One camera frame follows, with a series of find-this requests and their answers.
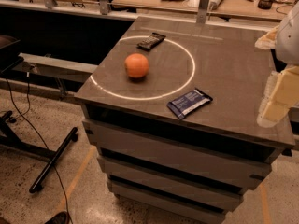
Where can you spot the dark shoe tip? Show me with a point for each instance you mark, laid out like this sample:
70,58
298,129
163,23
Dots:
60,218

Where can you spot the black mesh cup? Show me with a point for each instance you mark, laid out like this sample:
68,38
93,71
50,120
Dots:
265,4

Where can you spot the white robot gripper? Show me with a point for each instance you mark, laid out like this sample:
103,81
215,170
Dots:
289,40

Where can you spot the grey drawer cabinet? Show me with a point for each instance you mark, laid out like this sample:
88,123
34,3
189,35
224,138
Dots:
201,166

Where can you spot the black stand base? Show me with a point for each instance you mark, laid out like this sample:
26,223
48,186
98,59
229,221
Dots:
10,139

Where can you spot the orange fruit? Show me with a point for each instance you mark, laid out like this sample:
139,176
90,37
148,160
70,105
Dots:
136,65

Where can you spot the blue rxbar blueberry wrapper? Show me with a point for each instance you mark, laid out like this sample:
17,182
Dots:
188,102

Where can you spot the dark rxbar chocolate wrapper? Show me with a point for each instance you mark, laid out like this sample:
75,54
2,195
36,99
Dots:
150,42

